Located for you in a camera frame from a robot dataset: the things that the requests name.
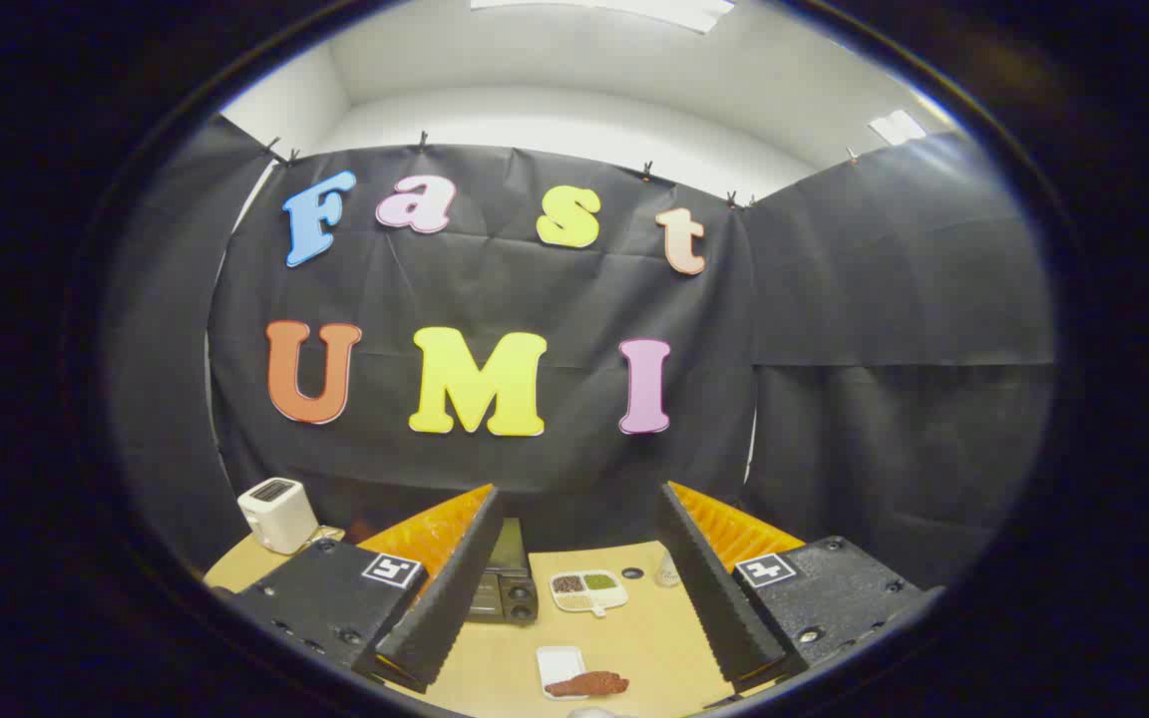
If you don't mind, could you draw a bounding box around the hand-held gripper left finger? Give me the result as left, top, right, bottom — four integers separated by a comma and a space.
210, 484, 506, 695

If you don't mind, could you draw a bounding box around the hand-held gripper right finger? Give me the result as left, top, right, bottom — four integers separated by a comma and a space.
656, 482, 945, 691

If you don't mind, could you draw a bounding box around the black toaster oven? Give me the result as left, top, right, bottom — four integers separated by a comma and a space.
465, 517, 541, 626

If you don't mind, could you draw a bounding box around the red raw meat slice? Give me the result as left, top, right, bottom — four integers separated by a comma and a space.
545, 670, 630, 698

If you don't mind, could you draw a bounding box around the white bread toaster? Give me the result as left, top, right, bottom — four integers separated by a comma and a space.
237, 477, 320, 555

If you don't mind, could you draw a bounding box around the white divided plate with beans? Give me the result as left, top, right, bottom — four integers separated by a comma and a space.
549, 569, 629, 618

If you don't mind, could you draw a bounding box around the white rectangular dish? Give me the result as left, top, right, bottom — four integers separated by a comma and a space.
536, 645, 587, 699

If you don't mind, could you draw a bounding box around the small ceiling light panel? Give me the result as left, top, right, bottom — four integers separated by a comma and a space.
868, 109, 927, 147

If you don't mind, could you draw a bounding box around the large ceiling light panel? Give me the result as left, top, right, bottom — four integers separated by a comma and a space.
470, 0, 735, 34

